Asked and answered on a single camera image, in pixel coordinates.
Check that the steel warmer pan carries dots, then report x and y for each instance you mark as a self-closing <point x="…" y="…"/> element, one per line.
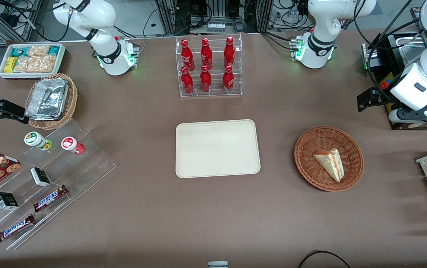
<point x="408" y="48"/>

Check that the small black box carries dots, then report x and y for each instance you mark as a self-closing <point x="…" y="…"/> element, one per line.
<point x="6" y="201"/>
<point x="40" y="176"/>

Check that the red emergency button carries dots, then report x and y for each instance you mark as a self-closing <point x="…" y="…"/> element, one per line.
<point x="384" y="85"/>

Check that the white power strip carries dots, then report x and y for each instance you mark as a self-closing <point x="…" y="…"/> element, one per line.
<point x="216" y="27"/>

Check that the beige plastic tray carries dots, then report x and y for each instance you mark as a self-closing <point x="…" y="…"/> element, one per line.
<point x="217" y="149"/>

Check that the round brown wicker basket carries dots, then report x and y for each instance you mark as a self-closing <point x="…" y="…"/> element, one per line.
<point x="310" y="149"/>

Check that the aluminium frame rack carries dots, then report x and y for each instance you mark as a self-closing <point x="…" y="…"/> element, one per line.
<point x="166" y="15"/>

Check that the Snickers chocolate bar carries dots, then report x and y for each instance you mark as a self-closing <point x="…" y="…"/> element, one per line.
<point x="49" y="198"/>
<point x="14" y="228"/>

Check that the green label white-lid cup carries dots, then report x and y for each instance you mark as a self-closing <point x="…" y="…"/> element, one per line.
<point x="34" y="139"/>

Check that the small grey device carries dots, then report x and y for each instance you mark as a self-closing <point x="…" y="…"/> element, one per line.
<point x="217" y="264"/>

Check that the clear bag of crackers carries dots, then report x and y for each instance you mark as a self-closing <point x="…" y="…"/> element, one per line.
<point x="45" y="64"/>
<point x="39" y="51"/>
<point x="25" y="65"/>

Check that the light wicker basket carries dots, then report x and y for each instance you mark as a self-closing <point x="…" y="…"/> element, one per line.
<point x="71" y="104"/>

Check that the clear acrylic bottle rack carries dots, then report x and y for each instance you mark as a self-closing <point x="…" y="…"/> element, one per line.
<point x="215" y="95"/>

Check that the red label white-lid cup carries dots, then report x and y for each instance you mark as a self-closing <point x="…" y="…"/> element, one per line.
<point x="70" y="143"/>

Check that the triangular sandwich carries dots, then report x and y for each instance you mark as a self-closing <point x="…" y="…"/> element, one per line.
<point x="332" y="163"/>

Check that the yellow snack packet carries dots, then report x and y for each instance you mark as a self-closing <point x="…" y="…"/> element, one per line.
<point x="11" y="64"/>

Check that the red cola bottle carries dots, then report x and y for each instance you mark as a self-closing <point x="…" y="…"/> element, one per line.
<point x="187" y="82"/>
<point x="229" y="52"/>
<point x="206" y="54"/>
<point x="228" y="80"/>
<point x="206" y="80"/>
<point x="187" y="56"/>

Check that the stack of foil trays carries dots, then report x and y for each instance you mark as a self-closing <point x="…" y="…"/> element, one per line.
<point x="47" y="98"/>

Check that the black food warmer machine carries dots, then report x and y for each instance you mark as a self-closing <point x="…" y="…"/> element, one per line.
<point x="382" y="59"/>

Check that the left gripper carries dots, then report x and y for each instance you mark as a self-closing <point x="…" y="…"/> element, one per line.
<point x="382" y="96"/>

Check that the white rectangular snack bin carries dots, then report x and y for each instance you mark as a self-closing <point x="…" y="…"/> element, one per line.
<point x="62" y="56"/>

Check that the clear acrylic stepped stand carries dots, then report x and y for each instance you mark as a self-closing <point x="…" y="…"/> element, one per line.
<point x="86" y="163"/>

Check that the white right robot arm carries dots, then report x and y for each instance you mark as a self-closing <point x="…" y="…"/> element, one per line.
<point x="112" y="56"/>

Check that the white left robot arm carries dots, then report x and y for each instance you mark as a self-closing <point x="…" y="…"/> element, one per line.
<point x="317" y="48"/>

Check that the teal snack packet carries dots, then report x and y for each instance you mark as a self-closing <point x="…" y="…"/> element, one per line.
<point x="20" y="51"/>
<point x="55" y="50"/>

